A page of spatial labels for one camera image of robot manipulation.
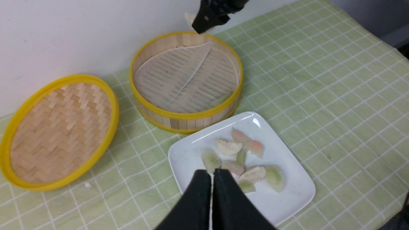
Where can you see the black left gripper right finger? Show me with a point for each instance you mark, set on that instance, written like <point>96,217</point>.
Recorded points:
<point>231,209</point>

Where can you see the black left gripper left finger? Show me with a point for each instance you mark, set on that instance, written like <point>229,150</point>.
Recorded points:
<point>192,210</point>

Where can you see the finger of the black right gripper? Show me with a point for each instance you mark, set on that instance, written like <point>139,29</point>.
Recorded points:
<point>209,16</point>

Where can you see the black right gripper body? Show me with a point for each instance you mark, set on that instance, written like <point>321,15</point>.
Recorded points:
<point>223,5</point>

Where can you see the white dumpling back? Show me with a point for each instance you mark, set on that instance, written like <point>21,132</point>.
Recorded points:
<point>190,19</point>

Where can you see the white dumpling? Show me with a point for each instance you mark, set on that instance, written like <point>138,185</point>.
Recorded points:
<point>228,148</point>
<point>190,19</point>
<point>253,174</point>

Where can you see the white dumpling front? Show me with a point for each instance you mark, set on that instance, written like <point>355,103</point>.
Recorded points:
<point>228,148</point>

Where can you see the white square plate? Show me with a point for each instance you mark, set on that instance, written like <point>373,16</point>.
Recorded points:
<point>185,158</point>

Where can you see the green dumpling lower middle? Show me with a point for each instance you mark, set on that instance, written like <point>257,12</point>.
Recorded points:
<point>246,186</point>

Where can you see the white dumpling lower middle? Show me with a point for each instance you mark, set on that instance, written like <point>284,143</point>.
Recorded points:
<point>253,174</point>

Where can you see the green dumpling top left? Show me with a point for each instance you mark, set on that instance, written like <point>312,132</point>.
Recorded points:
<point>210,160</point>

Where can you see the green dumpling bottom right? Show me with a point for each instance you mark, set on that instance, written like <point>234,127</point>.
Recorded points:
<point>275,177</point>

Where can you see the pink dumpling right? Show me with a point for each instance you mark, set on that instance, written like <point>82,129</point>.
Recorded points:
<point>255,147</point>

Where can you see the pink dumpling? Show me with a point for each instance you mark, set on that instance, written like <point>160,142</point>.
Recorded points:
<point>239,136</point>
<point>255,147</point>

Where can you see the yellow-rimmed bamboo steamer basket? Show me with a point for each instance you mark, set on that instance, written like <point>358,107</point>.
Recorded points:
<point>183,82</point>

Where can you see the pink dumpling top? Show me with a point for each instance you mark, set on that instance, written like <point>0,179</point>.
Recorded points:
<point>239,136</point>

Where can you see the green checkered tablecloth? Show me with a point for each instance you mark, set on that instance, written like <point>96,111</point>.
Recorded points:
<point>337,95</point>

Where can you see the yellow-rimmed bamboo steamer lid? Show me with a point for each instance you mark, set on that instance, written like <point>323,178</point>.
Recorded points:
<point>59,133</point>

